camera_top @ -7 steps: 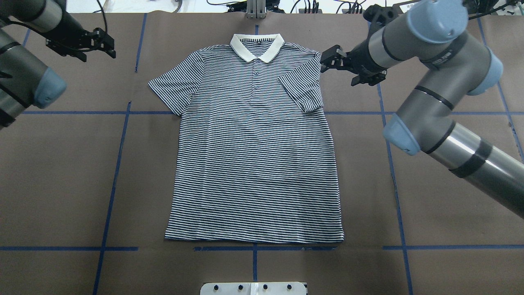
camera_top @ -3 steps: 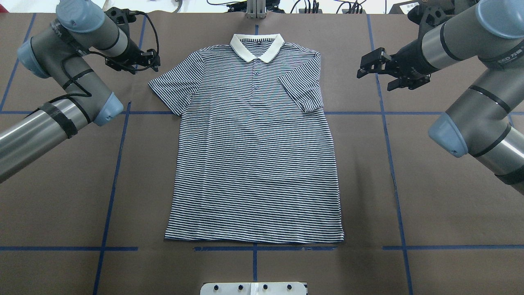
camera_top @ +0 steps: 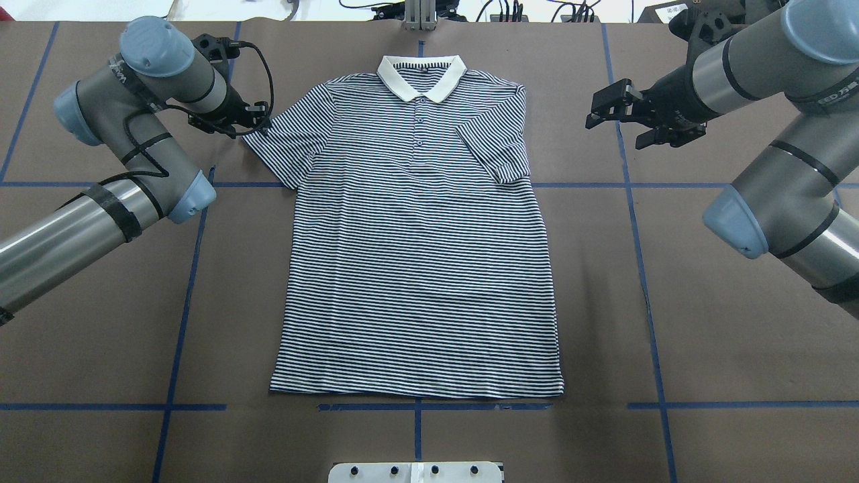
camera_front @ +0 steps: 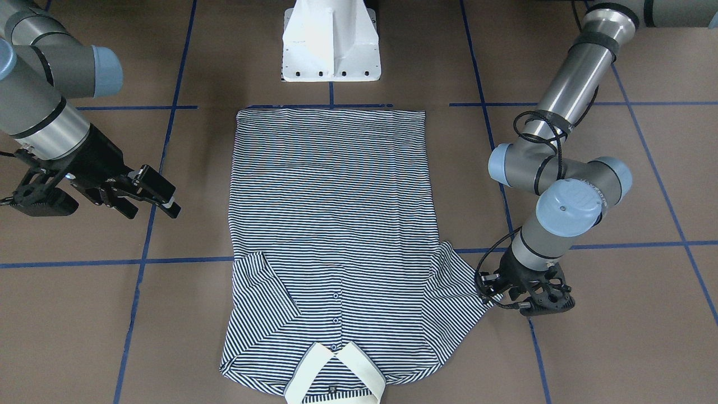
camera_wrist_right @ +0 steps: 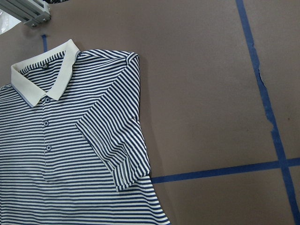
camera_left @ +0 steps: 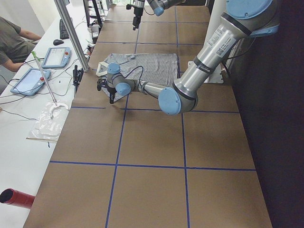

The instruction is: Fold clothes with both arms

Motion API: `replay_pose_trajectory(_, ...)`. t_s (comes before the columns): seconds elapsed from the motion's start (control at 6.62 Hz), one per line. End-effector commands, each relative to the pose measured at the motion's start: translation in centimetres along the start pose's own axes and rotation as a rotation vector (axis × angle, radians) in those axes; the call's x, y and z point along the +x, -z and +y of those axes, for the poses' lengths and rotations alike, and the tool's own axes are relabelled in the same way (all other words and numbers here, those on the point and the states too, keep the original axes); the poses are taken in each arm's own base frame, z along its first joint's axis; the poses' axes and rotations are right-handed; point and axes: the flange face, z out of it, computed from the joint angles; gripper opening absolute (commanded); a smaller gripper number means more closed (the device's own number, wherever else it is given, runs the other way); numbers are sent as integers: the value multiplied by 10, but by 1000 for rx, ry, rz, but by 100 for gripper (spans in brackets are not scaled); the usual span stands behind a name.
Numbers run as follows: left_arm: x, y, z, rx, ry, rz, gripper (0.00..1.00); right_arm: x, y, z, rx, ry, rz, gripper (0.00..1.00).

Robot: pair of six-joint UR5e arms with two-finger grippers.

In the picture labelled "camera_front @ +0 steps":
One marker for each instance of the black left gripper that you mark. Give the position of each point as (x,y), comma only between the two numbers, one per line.
(515,267)

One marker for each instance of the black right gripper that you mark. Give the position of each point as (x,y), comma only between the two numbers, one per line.
(96,158)

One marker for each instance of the navy white striped polo shirt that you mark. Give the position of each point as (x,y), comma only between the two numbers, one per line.
(341,285)

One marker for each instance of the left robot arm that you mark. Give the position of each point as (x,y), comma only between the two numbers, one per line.
(572,196)

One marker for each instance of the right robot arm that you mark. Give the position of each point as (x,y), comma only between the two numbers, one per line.
(43,68)

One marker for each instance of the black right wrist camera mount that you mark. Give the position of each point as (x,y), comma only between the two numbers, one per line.
(37,195)

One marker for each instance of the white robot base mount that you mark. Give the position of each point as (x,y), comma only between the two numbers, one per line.
(331,41)

